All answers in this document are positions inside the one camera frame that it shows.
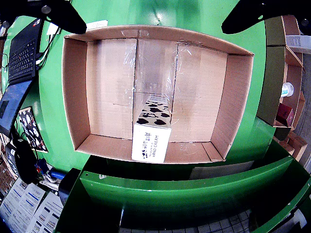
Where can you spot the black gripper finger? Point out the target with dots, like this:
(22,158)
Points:
(65,19)
(240,19)

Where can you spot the printed instruction sheet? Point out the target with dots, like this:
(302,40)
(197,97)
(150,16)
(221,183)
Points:
(17,208)
(48,216)

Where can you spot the black device with labels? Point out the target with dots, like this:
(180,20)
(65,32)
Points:
(69,184)

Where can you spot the large shallow cardboard tray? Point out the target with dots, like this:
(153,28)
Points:
(109,85)

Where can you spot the green metal conveyor frame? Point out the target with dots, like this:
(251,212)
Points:
(170,194)

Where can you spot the blue cylindrical object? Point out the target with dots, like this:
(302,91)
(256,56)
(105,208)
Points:
(57,174)

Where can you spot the cow print hand cream box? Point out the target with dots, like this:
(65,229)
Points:
(150,143)

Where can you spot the white paper label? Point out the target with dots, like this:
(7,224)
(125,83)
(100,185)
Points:
(97,24)

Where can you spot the open cardboard box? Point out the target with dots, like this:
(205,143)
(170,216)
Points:
(274,31)

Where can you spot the black laptop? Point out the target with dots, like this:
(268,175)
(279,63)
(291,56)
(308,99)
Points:
(22,55)

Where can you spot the black white patterned mouse pad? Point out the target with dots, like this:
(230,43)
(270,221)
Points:
(31,131)

